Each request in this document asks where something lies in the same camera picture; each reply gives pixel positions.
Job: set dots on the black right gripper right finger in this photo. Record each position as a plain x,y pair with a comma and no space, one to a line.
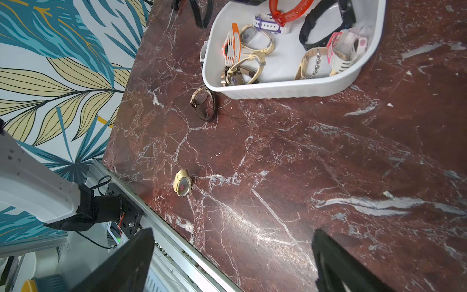
339,271

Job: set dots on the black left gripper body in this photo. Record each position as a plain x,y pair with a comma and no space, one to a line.
202,22

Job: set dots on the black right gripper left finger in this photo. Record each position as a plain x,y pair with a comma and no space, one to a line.
126,270

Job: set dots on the white orange strap watch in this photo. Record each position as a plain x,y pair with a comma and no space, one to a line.
232,47

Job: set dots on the beige strap watch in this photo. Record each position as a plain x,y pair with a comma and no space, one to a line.
256,41

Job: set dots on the brown strap white dial watch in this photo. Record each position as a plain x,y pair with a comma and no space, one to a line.
237,78

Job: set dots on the red transparent watch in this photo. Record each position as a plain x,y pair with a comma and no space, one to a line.
282,18

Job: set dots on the silver metal bracelet watch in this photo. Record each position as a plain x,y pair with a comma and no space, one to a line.
318,63

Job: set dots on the cream strap round watch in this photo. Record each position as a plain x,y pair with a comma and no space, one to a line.
308,62

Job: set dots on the white pink strap watch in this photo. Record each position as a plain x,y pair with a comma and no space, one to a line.
345,48

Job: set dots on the black strap watch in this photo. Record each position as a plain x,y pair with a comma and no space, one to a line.
324,20

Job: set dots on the purple white strap watch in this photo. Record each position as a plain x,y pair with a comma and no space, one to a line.
265,22

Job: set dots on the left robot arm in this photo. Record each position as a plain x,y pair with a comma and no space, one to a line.
48,131

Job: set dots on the white plastic storage box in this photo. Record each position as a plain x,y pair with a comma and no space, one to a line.
278,78

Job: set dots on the black handled screwdriver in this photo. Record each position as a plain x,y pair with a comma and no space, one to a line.
175,6

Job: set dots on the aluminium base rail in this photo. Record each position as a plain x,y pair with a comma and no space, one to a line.
177,264

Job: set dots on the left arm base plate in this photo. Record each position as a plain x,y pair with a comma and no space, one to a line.
130,216

